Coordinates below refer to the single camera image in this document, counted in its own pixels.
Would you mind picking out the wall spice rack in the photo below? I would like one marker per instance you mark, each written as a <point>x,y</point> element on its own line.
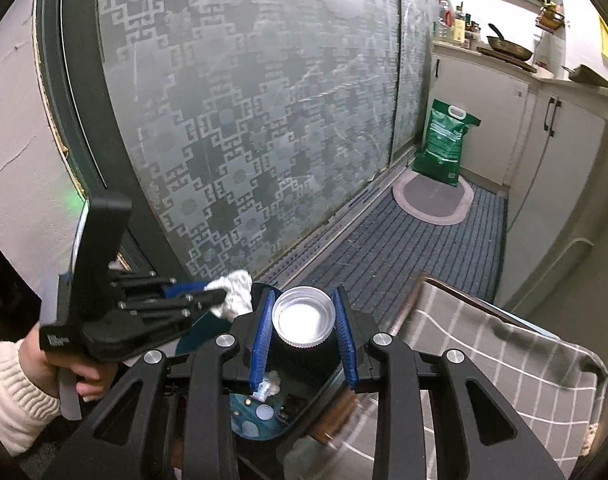
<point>551,16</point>

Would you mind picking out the dark tray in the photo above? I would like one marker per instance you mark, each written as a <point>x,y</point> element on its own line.
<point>594,77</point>

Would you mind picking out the row of condiment bottles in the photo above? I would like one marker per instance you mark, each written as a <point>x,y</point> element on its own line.
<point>456,27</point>

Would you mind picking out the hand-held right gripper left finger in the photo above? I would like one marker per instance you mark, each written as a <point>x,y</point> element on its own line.
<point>264,330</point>

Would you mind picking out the white tissue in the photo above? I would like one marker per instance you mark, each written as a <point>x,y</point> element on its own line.
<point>233,292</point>

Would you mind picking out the black frying pan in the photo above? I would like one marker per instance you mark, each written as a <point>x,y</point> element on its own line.
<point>509,47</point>

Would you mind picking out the frosted patterned glass door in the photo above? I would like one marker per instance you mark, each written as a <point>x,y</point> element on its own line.
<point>416,60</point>
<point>233,110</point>

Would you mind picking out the jar with white lid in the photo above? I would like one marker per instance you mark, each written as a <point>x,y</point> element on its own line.
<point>304,320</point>

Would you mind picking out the person's left hand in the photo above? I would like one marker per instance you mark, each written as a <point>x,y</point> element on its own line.
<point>41,360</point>

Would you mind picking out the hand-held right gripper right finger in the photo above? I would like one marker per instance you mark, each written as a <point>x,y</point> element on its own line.
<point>345,335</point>

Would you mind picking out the oval grey floor mat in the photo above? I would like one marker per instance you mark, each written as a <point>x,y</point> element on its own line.
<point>434,200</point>

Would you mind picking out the small white tissue scrap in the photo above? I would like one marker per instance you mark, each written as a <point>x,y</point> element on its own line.
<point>266,385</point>

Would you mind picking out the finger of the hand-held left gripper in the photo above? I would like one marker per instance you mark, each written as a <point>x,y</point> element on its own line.
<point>183,288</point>
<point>203,301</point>

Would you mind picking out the white base cabinet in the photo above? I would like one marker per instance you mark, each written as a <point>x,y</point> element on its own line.
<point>559,185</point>
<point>484,110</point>

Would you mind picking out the blue ribbed carpet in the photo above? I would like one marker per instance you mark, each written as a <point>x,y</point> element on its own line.
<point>424,260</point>

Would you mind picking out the teal waste bin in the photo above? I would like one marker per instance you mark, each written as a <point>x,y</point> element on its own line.
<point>201,335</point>

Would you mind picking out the wooden cutting board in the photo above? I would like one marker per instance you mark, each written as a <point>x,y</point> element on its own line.
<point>504,60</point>

